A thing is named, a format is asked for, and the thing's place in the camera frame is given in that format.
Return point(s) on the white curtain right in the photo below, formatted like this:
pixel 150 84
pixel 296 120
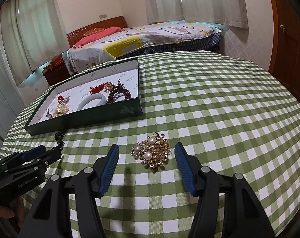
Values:
pixel 224 12

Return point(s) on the black pendant with cord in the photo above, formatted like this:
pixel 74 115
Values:
pixel 59 139

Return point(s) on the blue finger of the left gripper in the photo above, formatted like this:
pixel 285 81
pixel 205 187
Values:
pixel 49 157
pixel 33 153

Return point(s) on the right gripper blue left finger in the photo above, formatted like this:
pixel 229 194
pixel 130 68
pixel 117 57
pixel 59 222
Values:
pixel 104 168

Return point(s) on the wooden door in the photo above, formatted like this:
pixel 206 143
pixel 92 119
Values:
pixel 285 58

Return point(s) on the gold pearl brooch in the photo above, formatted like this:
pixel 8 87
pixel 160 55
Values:
pixel 153 152

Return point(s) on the dark wooden nightstand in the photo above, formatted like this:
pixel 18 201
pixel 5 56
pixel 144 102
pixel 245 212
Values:
pixel 55 74

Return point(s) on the pink pillow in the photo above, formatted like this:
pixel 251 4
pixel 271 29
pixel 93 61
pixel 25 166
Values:
pixel 97 36

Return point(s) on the red knot gold charm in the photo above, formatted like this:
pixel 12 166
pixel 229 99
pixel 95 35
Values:
pixel 97 89

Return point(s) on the wall socket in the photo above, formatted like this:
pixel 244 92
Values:
pixel 102 16

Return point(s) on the red box on nightstand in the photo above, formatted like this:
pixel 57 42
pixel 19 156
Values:
pixel 57 59

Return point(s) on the wooden headboard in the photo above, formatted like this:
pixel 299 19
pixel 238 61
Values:
pixel 75 36

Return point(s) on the left hand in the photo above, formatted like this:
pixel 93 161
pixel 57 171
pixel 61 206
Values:
pixel 12 218

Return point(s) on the white curtain left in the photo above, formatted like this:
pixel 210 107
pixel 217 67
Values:
pixel 32 33

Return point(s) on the green checkered tablecloth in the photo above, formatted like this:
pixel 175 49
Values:
pixel 230 113

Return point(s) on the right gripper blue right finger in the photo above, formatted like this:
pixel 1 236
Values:
pixel 188 166

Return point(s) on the green jewelry box tray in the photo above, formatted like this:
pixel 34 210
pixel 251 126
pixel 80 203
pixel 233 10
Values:
pixel 119 99

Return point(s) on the bed with patterned cover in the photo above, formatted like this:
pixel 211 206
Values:
pixel 153 38

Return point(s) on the white curtain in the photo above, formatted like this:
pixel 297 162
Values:
pixel 32 33
pixel 224 12

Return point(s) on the red gold small charm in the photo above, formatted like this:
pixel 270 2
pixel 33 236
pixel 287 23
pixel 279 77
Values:
pixel 60 99

